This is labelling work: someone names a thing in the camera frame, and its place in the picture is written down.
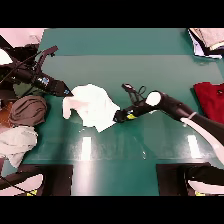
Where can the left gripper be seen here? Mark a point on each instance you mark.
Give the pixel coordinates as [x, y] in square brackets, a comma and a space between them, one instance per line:
[53, 85]

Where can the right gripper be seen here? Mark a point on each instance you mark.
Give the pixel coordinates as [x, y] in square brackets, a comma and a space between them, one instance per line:
[131, 113]

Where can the white T-shirt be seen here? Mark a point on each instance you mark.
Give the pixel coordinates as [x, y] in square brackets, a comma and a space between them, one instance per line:
[93, 105]

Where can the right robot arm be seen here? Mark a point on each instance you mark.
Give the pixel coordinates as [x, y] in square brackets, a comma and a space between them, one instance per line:
[186, 110]

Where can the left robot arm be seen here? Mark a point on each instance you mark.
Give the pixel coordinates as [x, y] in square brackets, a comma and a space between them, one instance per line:
[20, 74]

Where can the brown garment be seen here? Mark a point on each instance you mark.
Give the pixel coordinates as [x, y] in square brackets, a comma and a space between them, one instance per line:
[28, 110]

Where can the beige garment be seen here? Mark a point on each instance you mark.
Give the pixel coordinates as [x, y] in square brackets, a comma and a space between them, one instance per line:
[16, 141]

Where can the red T-shirt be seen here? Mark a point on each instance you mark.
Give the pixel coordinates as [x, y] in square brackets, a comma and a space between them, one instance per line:
[210, 100]

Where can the pale lavender garment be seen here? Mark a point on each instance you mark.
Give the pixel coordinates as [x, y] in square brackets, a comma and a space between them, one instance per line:
[199, 50]

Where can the tan garment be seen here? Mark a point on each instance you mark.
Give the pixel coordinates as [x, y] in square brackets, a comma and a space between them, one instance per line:
[211, 36]

